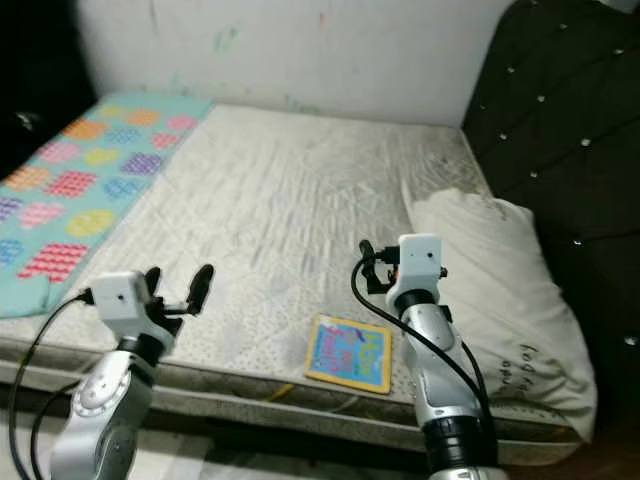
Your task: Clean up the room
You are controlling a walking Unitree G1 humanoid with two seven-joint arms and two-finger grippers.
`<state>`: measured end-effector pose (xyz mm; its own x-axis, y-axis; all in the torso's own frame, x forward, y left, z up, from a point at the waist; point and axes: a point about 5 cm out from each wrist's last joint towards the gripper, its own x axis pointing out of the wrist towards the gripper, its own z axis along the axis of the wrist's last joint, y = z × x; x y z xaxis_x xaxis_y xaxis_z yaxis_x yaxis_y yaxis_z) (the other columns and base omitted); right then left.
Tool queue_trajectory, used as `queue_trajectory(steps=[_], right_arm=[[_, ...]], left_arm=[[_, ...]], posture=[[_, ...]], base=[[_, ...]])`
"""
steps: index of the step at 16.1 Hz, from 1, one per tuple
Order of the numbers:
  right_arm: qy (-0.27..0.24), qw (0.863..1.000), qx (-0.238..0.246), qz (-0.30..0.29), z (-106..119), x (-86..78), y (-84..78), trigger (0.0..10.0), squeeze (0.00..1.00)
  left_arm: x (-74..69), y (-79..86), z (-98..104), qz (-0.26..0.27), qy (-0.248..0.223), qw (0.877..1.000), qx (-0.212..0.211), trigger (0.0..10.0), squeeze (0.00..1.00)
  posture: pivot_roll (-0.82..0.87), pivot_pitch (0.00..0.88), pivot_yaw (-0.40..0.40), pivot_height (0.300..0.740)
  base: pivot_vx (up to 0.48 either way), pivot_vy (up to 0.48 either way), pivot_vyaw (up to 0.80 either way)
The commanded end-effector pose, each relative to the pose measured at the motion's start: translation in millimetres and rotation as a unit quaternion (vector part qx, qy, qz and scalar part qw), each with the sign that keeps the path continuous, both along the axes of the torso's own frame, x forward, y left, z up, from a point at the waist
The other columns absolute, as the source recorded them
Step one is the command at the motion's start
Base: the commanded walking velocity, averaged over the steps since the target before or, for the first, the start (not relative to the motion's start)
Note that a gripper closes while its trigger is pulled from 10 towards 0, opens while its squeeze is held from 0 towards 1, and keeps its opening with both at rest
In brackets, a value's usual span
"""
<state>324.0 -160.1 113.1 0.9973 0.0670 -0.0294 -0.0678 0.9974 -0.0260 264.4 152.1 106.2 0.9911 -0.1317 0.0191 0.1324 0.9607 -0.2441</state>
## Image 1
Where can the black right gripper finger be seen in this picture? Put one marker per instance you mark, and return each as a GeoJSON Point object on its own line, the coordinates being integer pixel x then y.
{"type": "Point", "coordinates": [367, 255]}

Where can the teal blanket with coloured hearts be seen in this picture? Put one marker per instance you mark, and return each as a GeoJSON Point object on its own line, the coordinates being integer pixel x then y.
{"type": "Point", "coordinates": [90, 190]}

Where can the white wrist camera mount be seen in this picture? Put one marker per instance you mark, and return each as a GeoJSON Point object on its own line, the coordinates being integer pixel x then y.
{"type": "Point", "coordinates": [420, 260]}
{"type": "Point", "coordinates": [118, 297]}

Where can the white pillow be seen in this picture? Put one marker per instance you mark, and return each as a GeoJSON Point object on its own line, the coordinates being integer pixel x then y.
{"type": "Point", "coordinates": [520, 290]}

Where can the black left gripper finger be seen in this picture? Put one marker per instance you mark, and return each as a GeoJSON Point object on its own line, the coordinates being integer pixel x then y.
{"type": "Point", "coordinates": [152, 284]}
{"type": "Point", "coordinates": [202, 287]}

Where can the yellow-edged children's board book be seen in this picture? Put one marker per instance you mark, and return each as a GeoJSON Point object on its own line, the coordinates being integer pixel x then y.
{"type": "Point", "coordinates": [348, 354]}

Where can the grey quilted mattress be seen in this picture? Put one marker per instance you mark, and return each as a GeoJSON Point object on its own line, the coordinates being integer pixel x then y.
{"type": "Point", "coordinates": [280, 210]}

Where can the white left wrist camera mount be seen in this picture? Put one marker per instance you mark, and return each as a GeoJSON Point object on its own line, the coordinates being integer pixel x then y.
{"type": "Point", "coordinates": [118, 297]}

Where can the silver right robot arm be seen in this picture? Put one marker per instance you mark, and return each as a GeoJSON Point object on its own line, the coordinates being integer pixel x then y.
{"type": "Point", "coordinates": [445, 380]}

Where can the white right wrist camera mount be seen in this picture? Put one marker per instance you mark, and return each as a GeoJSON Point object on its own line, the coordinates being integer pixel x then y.
{"type": "Point", "coordinates": [420, 260]}

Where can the black tufted headboard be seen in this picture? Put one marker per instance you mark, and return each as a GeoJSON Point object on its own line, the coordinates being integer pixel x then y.
{"type": "Point", "coordinates": [560, 100]}

